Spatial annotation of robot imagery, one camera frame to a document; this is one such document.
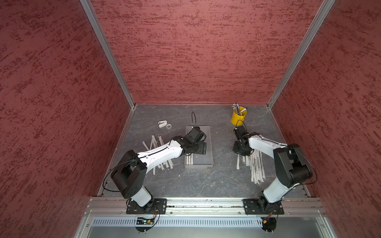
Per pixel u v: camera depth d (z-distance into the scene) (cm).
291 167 47
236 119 102
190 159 90
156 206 74
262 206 66
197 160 90
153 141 97
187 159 90
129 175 43
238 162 90
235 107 97
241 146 70
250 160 90
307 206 76
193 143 66
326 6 71
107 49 87
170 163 90
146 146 97
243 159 91
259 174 85
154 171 86
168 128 107
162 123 107
